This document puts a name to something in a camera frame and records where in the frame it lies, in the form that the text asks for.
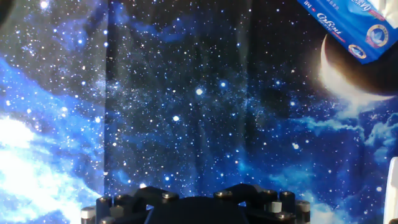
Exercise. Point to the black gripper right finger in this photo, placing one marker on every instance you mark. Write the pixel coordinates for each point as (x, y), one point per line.
(270, 205)

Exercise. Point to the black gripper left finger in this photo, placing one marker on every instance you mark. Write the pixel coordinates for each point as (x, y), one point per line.
(124, 205)

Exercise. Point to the galaxy and forest print cloth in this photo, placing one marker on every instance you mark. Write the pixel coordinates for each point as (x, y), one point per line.
(199, 109)

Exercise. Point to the blue tissue box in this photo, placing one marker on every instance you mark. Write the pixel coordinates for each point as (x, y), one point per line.
(342, 28)

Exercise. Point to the white tissue sheet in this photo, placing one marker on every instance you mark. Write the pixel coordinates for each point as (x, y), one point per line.
(387, 7)

